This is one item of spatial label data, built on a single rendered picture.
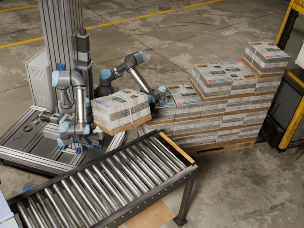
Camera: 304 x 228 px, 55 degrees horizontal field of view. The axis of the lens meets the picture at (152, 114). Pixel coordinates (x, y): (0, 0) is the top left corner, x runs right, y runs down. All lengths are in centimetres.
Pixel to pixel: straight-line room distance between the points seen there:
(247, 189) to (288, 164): 73
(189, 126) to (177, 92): 39
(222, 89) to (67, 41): 157
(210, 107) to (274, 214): 128
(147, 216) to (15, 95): 265
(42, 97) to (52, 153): 68
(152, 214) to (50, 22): 198
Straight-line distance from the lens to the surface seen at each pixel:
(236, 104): 334
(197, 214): 316
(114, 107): 219
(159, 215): 308
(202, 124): 329
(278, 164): 394
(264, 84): 335
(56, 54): 267
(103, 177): 231
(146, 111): 237
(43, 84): 288
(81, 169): 238
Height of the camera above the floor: 260
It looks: 39 degrees down
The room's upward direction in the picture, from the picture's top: 6 degrees clockwise
